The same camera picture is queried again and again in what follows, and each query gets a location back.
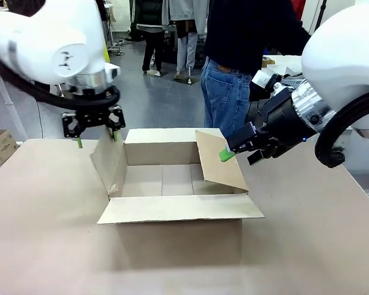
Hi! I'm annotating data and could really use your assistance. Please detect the black tripod pole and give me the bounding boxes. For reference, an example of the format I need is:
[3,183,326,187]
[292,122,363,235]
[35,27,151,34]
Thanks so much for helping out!
[313,0,327,34]

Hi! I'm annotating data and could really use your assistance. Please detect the small printed cardboard box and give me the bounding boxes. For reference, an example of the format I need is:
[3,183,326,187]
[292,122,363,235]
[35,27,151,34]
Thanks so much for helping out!
[0,128,18,166]

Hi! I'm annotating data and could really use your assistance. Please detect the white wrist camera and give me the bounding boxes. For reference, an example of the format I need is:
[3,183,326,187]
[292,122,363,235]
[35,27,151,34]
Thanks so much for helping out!
[251,69,284,93]
[103,63,121,83]

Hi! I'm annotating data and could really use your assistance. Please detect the bystander in black trousers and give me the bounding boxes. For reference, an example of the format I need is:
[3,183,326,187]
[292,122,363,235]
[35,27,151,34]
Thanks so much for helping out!
[137,0,164,77]

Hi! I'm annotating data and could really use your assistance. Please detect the person in dark shirt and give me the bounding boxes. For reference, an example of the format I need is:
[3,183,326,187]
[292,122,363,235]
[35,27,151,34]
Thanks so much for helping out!
[200,0,311,141]

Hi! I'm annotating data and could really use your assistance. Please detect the large brown cardboard box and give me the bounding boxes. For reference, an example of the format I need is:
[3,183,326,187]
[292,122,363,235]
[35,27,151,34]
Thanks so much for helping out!
[90,127,265,274]

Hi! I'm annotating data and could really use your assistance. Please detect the bystander in grey hoodie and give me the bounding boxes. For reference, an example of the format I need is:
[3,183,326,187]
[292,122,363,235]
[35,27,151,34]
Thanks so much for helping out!
[162,0,207,81]

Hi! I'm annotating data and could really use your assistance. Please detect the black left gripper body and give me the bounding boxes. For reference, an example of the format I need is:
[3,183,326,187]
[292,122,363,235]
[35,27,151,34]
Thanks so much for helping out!
[74,103,113,130]

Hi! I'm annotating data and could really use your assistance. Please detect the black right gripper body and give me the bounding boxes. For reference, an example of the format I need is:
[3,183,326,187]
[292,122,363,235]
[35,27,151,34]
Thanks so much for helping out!
[258,88,319,141]

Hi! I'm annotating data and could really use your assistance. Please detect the dark floor mat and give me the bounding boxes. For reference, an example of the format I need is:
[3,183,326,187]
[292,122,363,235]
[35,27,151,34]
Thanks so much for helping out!
[173,75,200,84]

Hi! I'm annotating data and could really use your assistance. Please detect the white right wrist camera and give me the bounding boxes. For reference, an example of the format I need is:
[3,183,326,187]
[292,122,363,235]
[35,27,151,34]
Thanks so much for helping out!
[251,69,284,93]

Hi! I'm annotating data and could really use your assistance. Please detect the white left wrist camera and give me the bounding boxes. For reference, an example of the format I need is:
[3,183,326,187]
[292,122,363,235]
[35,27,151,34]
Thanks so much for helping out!
[103,63,121,83]

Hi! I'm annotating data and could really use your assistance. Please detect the white table with slanted leg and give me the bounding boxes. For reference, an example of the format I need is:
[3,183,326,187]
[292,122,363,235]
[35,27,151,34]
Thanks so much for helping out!
[0,66,28,141]

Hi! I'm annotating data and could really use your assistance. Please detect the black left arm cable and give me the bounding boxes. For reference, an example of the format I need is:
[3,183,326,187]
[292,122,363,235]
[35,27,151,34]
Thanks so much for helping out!
[0,50,121,110]

